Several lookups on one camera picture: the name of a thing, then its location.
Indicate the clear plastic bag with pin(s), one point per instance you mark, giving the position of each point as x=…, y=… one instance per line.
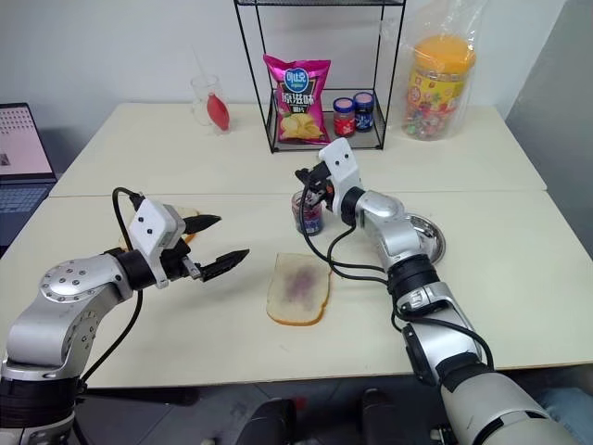
x=394, y=41

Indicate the open blueberry jam jar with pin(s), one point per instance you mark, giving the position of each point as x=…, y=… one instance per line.
x=311, y=218

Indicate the plain bread slice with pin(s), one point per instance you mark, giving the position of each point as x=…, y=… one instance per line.
x=190, y=214

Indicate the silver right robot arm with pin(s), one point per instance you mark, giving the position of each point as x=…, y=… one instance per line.
x=398, y=227

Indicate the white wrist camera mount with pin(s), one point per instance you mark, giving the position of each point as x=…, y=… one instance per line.
x=150, y=225
x=343, y=162

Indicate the blue jam jar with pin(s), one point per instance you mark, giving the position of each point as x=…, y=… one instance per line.
x=364, y=113

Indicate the pink potato chips bag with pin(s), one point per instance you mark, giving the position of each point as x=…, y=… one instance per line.
x=299, y=102

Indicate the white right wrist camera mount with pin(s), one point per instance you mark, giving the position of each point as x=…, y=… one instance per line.
x=343, y=162

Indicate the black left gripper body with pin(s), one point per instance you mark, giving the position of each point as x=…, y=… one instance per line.
x=178, y=264

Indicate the clear glass cup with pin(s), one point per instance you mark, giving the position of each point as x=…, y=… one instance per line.
x=200, y=99

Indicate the candy jar with orange lid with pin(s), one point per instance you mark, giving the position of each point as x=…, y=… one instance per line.
x=437, y=88

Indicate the round metal plate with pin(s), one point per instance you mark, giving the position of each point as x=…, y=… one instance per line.
x=428, y=236

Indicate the blue cloth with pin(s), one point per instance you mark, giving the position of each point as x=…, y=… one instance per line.
x=567, y=410

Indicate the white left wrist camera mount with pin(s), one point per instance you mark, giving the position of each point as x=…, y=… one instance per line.
x=150, y=225

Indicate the open laptop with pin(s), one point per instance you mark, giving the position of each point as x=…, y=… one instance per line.
x=21, y=143

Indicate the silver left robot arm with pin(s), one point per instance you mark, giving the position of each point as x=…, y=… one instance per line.
x=60, y=287

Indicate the red jam jar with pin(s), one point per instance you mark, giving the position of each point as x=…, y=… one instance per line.
x=344, y=118

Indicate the bread slice with purple jam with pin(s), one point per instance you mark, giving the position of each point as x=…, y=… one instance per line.
x=299, y=287

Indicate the dark rounded shape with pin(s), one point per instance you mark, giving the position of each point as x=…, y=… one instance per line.
x=268, y=424

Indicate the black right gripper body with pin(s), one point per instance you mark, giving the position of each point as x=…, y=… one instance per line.
x=320, y=178

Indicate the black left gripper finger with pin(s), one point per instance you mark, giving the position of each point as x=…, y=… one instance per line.
x=224, y=262
x=203, y=223

